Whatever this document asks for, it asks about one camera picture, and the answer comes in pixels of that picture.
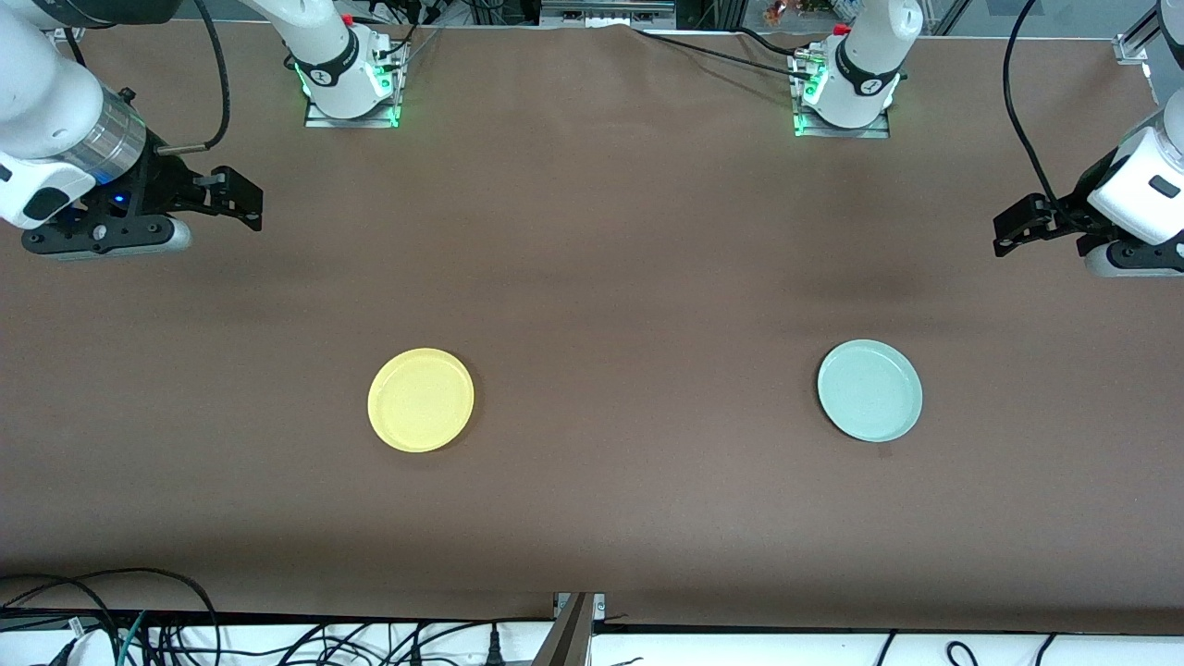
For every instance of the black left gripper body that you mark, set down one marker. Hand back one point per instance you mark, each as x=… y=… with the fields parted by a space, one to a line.
x=1076 y=205

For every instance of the black power plug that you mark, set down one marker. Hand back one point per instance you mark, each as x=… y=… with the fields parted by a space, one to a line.
x=494 y=647

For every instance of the aluminium profile post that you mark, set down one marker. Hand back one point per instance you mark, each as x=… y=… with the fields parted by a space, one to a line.
x=569 y=634

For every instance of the metal corner bracket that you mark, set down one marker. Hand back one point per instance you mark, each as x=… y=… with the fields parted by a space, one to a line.
x=70 y=33
x=1132 y=51

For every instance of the yellow plate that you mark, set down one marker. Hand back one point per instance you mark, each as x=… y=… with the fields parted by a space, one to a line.
x=421 y=400

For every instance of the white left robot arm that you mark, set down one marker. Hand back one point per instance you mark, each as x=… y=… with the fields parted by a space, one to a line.
x=1142 y=180

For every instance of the brown table mat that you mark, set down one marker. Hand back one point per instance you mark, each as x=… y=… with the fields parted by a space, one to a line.
x=592 y=277

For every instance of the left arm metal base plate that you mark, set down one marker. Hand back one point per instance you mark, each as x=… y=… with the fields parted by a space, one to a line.
x=837 y=131

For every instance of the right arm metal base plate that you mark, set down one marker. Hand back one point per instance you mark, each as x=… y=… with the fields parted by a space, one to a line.
x=319 y=117

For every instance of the pale green plate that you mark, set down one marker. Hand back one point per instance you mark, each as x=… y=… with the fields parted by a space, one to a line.
x=869 y=390

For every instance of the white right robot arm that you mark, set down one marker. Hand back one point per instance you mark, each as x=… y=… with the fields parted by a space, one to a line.
x=46 y=102

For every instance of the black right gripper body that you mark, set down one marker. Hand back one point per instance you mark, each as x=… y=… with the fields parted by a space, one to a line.
x=165 y=185

